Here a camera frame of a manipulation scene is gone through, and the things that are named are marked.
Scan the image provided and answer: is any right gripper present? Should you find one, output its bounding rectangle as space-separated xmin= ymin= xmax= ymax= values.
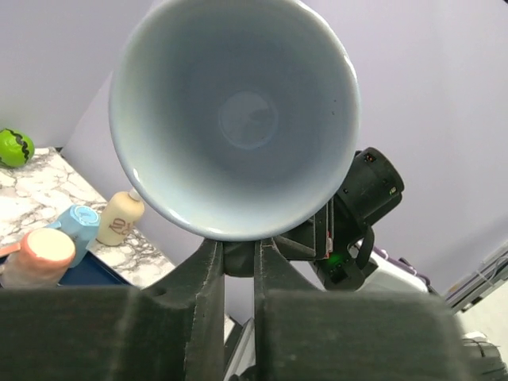
xmin=274 ymin=199 xmax=335 ymax=261

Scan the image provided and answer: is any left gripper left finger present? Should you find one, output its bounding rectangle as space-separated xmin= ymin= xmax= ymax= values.
xmin=1 ymin=240 xmax=224 ymax=380

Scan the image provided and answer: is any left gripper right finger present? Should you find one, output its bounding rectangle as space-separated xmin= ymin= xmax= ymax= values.
xmin=254 ymin=240 xmax=472 ymax=380

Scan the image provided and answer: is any light blue faceted mug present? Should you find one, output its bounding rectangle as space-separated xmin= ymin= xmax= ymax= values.
xmin=46 ymin=205 xmax=100 ymax=268

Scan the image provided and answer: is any grey white mug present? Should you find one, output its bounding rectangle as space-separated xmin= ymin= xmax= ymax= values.
xmin=107 ymin=0 xmax=363 ymax=277

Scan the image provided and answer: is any pink mug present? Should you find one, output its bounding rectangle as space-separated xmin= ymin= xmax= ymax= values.
xmin=1 ymin=228 xmax=75 ymax=288

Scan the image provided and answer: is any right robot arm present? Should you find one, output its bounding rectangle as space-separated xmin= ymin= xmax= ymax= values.
xmin=275 ymin=148 xmax=507 ymax=380

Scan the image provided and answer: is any dark blue tray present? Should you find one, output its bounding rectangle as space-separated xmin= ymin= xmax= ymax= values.
xmin=0 ymin=248 xmax=134 ymax=287

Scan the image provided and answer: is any cream soap pump bottle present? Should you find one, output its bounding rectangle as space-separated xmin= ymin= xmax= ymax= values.
xmin=96 ymin=188 xmax=145 ymax=246

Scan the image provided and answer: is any green striped ball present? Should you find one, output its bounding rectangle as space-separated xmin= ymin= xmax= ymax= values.
xmin=1 ymin=129 xmax=35 ymax=168

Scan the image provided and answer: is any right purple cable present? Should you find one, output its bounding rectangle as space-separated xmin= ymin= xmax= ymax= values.
xmin=372 ymin=248 xmax=429 ymax=285

